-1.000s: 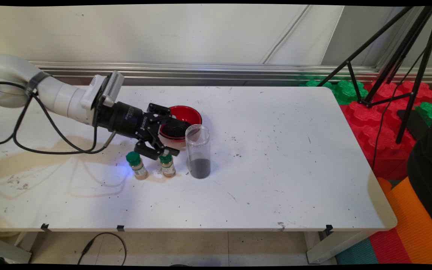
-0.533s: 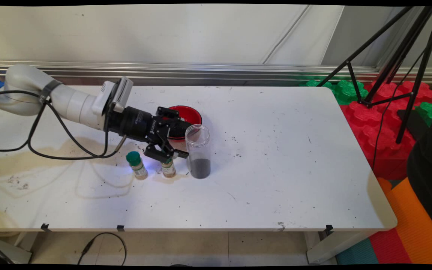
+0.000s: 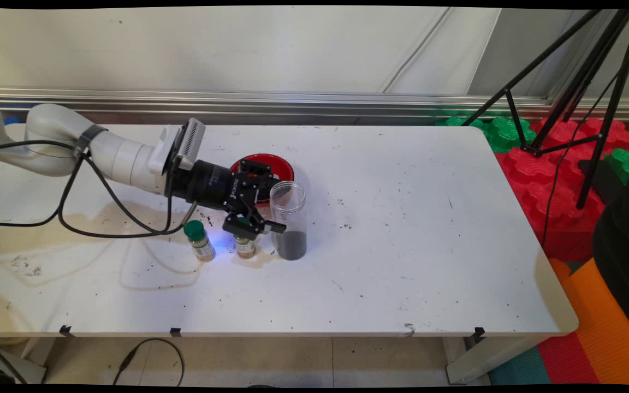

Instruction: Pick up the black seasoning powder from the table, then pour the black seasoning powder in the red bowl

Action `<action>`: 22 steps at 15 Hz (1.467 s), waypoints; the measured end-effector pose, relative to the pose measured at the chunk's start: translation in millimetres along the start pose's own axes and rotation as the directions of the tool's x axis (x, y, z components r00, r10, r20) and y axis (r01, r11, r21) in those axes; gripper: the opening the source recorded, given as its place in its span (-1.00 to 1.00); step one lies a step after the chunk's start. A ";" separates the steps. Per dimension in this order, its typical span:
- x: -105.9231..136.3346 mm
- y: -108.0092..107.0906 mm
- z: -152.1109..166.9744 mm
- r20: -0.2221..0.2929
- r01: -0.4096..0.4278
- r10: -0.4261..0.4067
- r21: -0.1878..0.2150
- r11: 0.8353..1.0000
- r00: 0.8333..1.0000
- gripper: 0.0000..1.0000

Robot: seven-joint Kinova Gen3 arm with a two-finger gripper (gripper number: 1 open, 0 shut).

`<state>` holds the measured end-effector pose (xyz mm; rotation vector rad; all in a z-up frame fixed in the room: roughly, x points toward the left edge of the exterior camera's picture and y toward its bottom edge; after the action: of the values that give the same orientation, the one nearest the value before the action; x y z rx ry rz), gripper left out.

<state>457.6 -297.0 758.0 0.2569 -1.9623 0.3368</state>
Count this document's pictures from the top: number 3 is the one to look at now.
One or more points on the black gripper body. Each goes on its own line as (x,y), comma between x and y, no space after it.
(205,185)

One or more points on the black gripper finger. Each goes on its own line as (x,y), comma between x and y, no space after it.
(249,224)
(260,172)

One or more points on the clear plastic jar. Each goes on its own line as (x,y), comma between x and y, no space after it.
(292,213)

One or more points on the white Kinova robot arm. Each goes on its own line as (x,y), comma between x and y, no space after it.
(118,158)

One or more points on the red and black bowl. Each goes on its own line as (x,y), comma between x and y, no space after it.
(283,166)

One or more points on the green-capped spice bottle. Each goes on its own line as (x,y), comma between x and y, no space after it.
(201,245)
(246,248)

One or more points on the blue foam piece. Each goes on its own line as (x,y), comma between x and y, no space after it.
(11,120)

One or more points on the white table leg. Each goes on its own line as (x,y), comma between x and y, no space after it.
(36,349)
(473,363)

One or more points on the large green foam block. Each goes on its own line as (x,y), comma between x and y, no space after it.
(505,134)

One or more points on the red foam blocks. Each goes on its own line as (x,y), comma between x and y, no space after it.
(549,196)

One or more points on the teal foam mat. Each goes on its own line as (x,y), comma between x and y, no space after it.
(519,368)

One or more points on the red foam mat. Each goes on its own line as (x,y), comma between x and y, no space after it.
(565,360)

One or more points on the black tripod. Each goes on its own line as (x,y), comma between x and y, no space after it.
(615,98)

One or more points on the small green foam block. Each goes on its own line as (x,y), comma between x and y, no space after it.
(625,164)

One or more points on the orange foam mat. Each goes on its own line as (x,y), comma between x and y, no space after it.
(604,327)

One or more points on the large black object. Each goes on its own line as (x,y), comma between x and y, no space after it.
(625,245)

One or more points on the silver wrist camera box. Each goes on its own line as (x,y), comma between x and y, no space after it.
(186,142)

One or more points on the aluminium rail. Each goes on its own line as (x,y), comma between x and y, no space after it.
(374,103)

